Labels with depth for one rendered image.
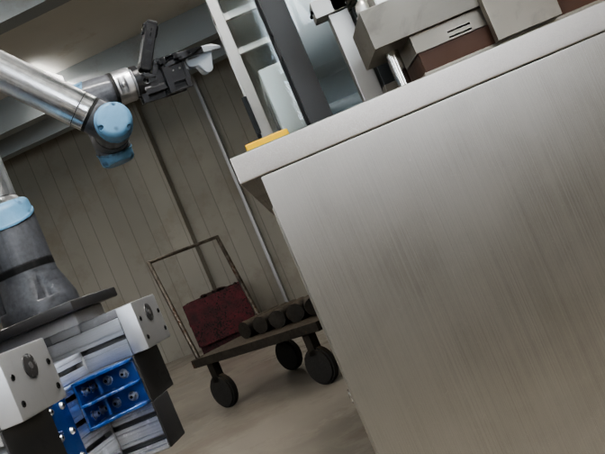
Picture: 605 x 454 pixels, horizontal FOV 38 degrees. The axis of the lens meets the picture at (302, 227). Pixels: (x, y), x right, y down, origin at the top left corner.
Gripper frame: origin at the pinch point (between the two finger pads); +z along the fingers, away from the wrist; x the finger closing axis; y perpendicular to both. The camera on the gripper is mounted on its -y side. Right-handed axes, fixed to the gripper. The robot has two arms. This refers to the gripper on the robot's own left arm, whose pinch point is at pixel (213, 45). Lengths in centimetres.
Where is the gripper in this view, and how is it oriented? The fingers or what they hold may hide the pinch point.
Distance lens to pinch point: 202.2
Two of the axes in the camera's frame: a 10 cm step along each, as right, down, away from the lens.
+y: 3.5, 9.3, 1.2
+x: 3.2, 0.0, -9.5
